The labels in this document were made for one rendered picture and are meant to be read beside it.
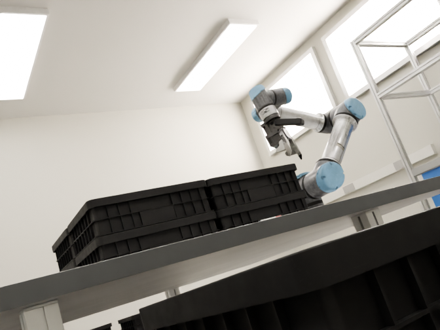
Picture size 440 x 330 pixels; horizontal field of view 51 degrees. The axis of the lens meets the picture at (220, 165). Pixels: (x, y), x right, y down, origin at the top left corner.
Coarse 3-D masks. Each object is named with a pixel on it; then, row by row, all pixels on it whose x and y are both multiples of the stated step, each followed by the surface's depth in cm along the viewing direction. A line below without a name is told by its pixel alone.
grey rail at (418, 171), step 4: (432, 160) 310; (436, 160) 308; (424, 164) 315; (428, 164) 313; (432, 164) 310; (436, 164) 308; (416, 168) 320; (420, 168) 318; (424, 168) 315; (428, 168) 313; (432, 168) 314; (412, 172) 323; (416, 172) 321; (420, 172) 318; (424, 172) 322
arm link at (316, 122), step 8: (256, 112) 210; (280, 112) 212; (288, 112) 214; (296, 112) 216; (304, 112) 219; (328, 112) 226; (256, 120) 214; (304, 120) 218; (312, 120) 220; (320, 120) 222; (328, 120) 222; (312, 128) 223; (320, 128) 223; (328, 128) 223
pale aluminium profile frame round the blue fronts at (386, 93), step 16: (384, 16) 326; (368, 32) 338; (352, 48) 352; (416, 64) 381; (432, 64) 303; (368, 80) 344; (400, 80) 322; (384, 96) 342; (400, 96) 352; (416, 96) 368; (432, 96) 374; (384, 112) 336; (400, 144) 330; (416, 176) 325
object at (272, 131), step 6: (276, 114) 191; (270, 120) 192; (264, 126) 193; (270, 126) 192; (276, 126) 190; (282, 126) 189; (270, 132) 191; (276, 132) 188; (288, 132) 192; (270, 138) 189; (276, 138) 188; (288, 138) 188; (270, 144) 189; (276, 144) 188
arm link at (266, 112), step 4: (264, 108) 191; (268, 108) 191; (272, 108) 191; (260, 112) 193; (264, 112) 192; (268, 112) 190; (272, 112) 190; (276, 112) 191; (260, 116) 194; (264, 116) 191; (268, 116) 191; (264, 120) 193
